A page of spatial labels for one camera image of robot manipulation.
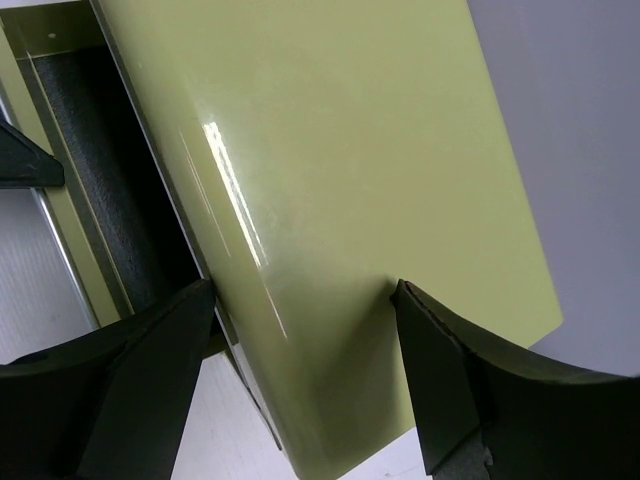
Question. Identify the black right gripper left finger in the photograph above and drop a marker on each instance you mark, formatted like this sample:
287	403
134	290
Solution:
111	404

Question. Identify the green cabinet drawer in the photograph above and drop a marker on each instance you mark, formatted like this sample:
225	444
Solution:
116	216

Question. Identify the green metal drawer cabinet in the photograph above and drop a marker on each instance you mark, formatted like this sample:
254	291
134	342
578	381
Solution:
320	152

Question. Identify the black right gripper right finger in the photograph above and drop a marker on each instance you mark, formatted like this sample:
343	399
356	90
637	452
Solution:
486	408

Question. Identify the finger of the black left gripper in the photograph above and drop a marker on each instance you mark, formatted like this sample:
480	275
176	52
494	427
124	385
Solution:
24	164

